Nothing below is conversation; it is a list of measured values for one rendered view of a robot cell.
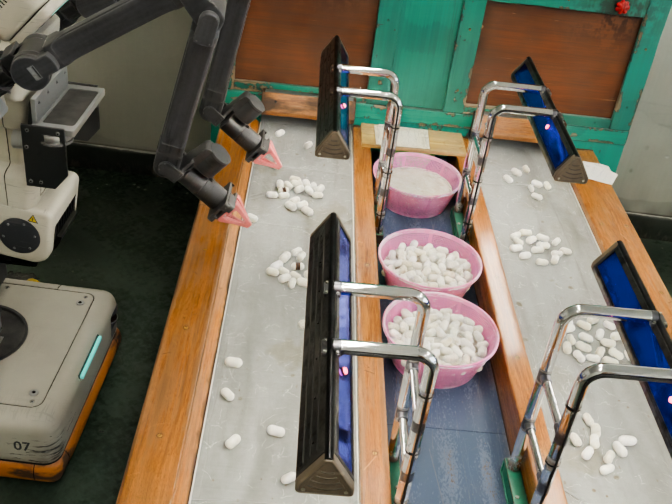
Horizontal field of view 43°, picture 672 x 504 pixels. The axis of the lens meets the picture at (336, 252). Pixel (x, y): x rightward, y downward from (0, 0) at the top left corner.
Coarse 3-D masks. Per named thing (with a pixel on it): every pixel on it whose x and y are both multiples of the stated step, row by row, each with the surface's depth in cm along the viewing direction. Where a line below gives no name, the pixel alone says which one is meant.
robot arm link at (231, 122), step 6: (228, 114) 225; (234, 114) 223; (228, 120) 224; (234, 120) 225; (240, 120) 224; (222, 126) 225; (228, 126) 224; (234, 126) 225; (240, 126) 225; (228, 132) 226; (234, 132) 225; (240, 132) 226; (234, 138) 227
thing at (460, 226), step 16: (480, 96) 225; (480, 112) 228; (496, 112) 211; (512, 112) 211; (528, 112) 211; (544, 112) 211; (560, 112) 214; (480, 128) 231; (480, 144) 227; (480, 160) 219; (464, 176) 237; (480, 176) 221; (464, 192) 242; (464, 224) 230; (464, 240) 232
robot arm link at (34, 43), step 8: (32, 40) 172; (40, 40) 173; (8, 48) 173; (16, 48) 173; (24, 48) 170; (32, 48) 170; (40, 48) 171; (0, 56) 172; (8, 56) 170; (8, 64) 171
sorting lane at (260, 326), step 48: (288, 144) 263; (288, 192) 239; (336, 192) 242; (240, 240) 216; (288, 240) 219; (240, 288) 200; (288, 288) 202; (240, 336) 185; (288, 336) 187; (240, 384) 173; (288, 384) 174; (240, 432) 162; (288, 432) 163; (240, 480) 153
